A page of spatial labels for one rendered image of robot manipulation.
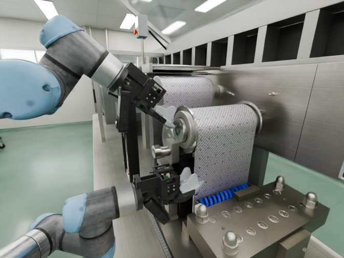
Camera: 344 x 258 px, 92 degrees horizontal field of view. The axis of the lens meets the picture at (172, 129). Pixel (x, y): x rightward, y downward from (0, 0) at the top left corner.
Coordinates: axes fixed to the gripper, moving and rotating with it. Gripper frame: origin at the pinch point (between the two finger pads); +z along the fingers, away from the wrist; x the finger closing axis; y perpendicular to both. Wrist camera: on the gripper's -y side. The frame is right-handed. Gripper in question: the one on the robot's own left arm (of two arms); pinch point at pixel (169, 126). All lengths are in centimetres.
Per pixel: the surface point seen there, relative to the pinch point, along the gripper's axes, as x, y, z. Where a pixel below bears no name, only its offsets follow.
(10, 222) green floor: 144, -169, -7
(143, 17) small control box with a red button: 50, 39, -22
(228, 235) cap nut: -24.4, -12.5, 14.4
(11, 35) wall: 548, -29, -222
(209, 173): -8.2, -4.6, 16.9
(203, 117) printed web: -6.4, 7.8, 4.0
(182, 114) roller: -2.6, 5.1, 0.0
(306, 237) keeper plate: -30.0, -3.2, 34.0
